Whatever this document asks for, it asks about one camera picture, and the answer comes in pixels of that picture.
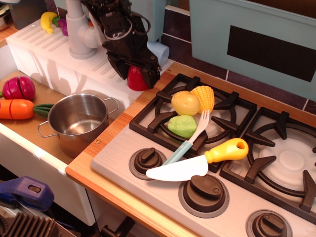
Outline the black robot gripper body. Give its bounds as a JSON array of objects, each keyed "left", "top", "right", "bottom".
[{"left": 82, "top": 0, "right": 158, "bottom": 68}]

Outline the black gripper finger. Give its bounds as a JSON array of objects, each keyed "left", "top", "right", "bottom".
[
  {"left": 141, "top": 63, "right": 161, "bottom": 89},
  {"left": 108, "top": 54, "right": 130, "bottom": 79}
]

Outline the red toy sweet potato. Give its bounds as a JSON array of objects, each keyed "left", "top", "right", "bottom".
[{"left": 127, "top": 66, "right": 148, "bottom": 91}]

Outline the yellow toy potato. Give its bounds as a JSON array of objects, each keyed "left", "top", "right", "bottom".
[{"left": 171, "top": 91, "right": 200, "bottom": 116}]

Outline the stainless steel pot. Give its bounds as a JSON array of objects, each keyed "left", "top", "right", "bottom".
[{"left": 38, "top": 93, "right": 119, "bottom": 158}]

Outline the light blue plastic cup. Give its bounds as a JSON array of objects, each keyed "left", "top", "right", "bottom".
[{"left": 147, "top": 41, "right": 170, "bottom": 67}]

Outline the light blue cabinet left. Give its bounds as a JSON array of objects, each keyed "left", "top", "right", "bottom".
[{"left": 55, "top": 0, "right": 166, "bottom": 41}]

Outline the grey toy faucet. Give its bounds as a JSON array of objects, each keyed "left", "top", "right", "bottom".
[{"left": 66, "top": 0, "right": 105, "bottom": 59}]

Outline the white toy sink unit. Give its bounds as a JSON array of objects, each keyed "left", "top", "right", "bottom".
[{"left": 0, "top": 18, "right": 174, "bottom": 227}]

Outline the yellow toy corn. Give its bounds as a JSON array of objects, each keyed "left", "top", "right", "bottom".
[{"left": 191, "top": 85, "right": 215, "bottom": 114}]

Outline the green toy lettuce piece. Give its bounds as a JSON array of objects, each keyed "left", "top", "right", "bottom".
[{"left": 167, "top": 115, "right": 197, "bottom": 138}]

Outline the purple toy eggplant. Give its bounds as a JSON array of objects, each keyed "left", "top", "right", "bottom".
[{"left": 52, "top": 16, "right": 69, "bottom": 37}]

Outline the left black burner grate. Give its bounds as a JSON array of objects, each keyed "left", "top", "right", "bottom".
[{"left": 129, "top": 74, "right": 257, "bottom": 179}]

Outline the black burner grate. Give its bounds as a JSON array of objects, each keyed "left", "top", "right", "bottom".
[
  {"left": 129, "top": 74, "right": 257, "bottom": 179},
  {"left": 220, "top": 108, "right": 316, "bottom": 224}
]

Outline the white blue toy fork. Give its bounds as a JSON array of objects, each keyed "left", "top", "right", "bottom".
[{"left": 162, "top": 110, "right": 210, "bottom": 165}]

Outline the yellow toy banana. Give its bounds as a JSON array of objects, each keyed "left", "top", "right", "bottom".
[{"left": 40, "top": 11, "right": 58, "bottom": 34}]

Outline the left brown stove knob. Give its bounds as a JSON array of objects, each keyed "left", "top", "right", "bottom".
[{"left": 129, "top": 148, "right": 166, "bottom": 180}]

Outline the brown stove knob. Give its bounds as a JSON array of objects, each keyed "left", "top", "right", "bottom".
[
  {"left": 178, "top": 175, "right": 230, "bottom": 219},
  {"left": 129, "top": 148, "right": 166, "bottom": 180},
  {"left": 246, "top": 209, "right": 293, "bottom": 237}
]

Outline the magenta wooden toy onion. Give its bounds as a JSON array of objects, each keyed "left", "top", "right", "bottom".
[{"left": 0, "top": 76, "right": 36, "bottom": 100}]

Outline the white yellow toy knife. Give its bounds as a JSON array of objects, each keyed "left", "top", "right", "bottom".
[{"left": 146, "top": 138, "right": 249, "bottom": 182}]

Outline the grey toy stove top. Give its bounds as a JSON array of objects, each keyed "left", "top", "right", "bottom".
[{"left": 91, "top": 74, "right": 316, "bottom": 237}]

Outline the orange wooden toy carrot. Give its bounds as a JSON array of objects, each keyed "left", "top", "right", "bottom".
[{"left": 0, "top": 99, "right": 54, "bottom": 120}]

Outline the light blue toy cabinet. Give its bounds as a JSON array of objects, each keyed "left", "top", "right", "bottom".
[{"left": 190, "top": 0, "right": 316, "bottom": 100}]

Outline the right black burner grate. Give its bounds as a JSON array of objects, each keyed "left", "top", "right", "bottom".
[{"left": 220, "top": 108, "right": 316, "bottom": 224}]

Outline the middle brown stove knob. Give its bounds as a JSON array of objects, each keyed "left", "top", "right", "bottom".
[{"left": 178, "top": 175, "right": 230, "bottom": 219}]

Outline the blue clamp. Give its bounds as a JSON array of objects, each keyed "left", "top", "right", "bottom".
[{"left": 0, "top": 176, "right": 54, "bottom": 211}]

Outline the right brown stove knob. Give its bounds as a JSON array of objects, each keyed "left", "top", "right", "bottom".
[{"left": 246, "top": 209, "right": 293, "bottom": 237}]

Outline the black ribbed heat sink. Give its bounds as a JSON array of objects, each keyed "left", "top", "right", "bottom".
[{"left": 0, "top": 213, "right": 62, "bottom": 237}]

